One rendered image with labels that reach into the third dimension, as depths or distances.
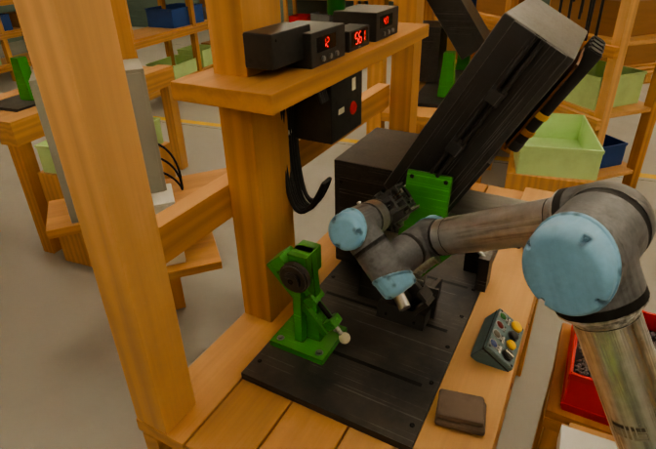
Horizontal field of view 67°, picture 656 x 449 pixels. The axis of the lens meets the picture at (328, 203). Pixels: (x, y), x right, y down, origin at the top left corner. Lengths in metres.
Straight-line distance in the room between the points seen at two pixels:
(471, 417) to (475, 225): 0.41
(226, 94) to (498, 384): 0.86
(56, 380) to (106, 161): 2.01
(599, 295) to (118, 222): 0.70
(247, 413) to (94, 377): 1.59
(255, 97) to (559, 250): 0.58
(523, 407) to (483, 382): 1.21
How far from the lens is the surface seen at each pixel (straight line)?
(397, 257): 0.96
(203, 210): 1.16
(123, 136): 0.85
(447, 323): 1.36
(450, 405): 1.14
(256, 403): 1.20
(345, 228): 0.93
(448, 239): 0.97
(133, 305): 0.96
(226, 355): 1.32
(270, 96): 0.93
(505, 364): 1.26
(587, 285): 0.68
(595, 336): 0.75
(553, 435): 1.43
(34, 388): 2.77
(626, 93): 4.02
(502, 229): 0.90
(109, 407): 2.54
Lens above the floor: 1.79
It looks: 28 degrees down
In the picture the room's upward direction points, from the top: 1 degrees counter-clockwise
